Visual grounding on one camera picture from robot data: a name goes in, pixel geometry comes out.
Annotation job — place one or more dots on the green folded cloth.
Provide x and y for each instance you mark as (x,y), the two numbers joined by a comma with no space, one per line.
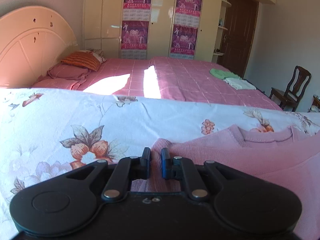
(222,73)

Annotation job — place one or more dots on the orange striped pillow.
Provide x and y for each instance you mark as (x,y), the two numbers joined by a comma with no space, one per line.
(81,61)

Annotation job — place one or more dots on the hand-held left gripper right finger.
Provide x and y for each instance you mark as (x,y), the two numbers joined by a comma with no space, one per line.
(165,162)

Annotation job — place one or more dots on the purple wall poster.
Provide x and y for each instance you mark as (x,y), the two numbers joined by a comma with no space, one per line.
(135,38)
(138,0)
(188,5)
(183,41)

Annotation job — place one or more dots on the white floral bed sheet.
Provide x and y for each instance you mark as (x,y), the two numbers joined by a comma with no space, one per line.
(62,115)

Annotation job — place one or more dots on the pink checked pillow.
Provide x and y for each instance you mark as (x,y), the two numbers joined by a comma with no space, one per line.
(68,71)
(60,83)

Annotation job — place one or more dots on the wooden side furniture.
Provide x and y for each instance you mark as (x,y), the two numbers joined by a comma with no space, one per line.
(315,103)

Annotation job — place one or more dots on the pink long-sleeve sweater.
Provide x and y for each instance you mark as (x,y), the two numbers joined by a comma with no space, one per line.
(250,167)

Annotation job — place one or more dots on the white folded cloth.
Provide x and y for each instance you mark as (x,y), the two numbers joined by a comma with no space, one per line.
(240,83)

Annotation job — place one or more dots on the white floral pillow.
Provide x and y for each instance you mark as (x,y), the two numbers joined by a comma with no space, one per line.
(100,55)

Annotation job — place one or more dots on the brown wooden door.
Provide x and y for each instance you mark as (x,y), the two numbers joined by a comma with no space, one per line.
(240,32)

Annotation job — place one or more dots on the cream wardrobe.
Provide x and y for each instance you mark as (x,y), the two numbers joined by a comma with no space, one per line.
(162,10)

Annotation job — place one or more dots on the pink checked bed cover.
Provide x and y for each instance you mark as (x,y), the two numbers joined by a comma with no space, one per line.
(187,80)

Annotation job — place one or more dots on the cream arched headboard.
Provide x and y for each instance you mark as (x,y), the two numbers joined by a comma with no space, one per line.
(32,47)

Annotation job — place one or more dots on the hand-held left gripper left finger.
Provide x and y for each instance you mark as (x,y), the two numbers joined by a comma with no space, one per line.
(147,162)

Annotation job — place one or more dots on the cream corner shelf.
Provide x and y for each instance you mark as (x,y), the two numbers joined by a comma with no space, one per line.
(223,27)

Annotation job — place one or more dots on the dark wooden chair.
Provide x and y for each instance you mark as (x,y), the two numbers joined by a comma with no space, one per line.
(292,87)

